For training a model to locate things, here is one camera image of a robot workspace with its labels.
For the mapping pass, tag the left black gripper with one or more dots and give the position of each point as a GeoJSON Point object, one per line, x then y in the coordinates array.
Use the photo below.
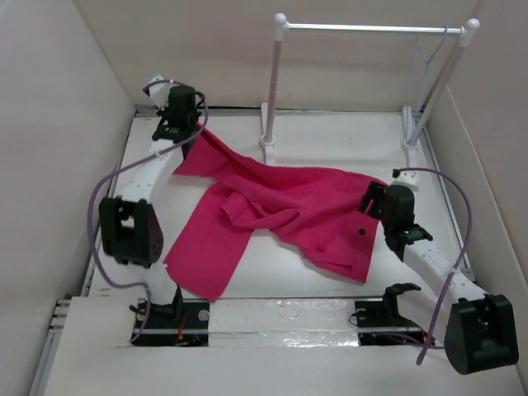
{"type": "Point", "coordinates": [162, 113]}

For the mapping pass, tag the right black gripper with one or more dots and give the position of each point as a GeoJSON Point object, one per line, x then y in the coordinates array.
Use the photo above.
{"type": "Point", "coordinates": [376, 190]}

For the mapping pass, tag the pink trousers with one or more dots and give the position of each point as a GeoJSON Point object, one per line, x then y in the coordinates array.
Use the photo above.
{"type": "Point", "coordinates": [315, 209]}

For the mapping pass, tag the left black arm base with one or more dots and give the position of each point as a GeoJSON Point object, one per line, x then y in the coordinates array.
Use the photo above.
{"type": "Point", "coordinates": [186, 325]}

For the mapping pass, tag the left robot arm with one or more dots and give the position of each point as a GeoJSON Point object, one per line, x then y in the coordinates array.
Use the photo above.
{"type": "Point", "coordinates": [130, 230]}

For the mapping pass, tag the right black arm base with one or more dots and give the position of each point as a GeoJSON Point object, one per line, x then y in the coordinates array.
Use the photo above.
{"type": "Point", "coordinates": [378, 321]}

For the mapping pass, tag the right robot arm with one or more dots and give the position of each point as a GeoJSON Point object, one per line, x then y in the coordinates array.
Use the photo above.
{"type": "Point", "coordinates": [476, 329]}

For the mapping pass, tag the white clothes rack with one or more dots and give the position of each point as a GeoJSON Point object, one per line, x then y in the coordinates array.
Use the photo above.
{"type": "Point", "coordinates": [463, 34]}

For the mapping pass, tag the silver taped centre panel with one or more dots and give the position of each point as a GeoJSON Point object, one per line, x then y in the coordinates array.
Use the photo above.
{"type": "Point", "coordinates": [298, 323]}

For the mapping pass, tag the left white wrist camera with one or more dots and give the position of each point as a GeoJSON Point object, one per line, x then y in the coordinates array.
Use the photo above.
{"type": "Point", "coordinates": [157, 89]}

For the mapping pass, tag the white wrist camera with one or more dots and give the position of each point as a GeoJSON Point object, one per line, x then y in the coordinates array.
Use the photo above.
{"type": "Point", "coordinates": [405, 178]}
{"type": "Point", "coordinates": [157, 89]}

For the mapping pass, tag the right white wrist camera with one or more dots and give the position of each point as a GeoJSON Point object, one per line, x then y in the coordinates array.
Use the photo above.
{"type": "Point", "coordinates": [405, 178]}

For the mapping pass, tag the light blue wire hanger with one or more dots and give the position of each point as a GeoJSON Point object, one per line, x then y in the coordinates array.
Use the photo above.
{"type": "Point", "coordinates": [417, 84]}

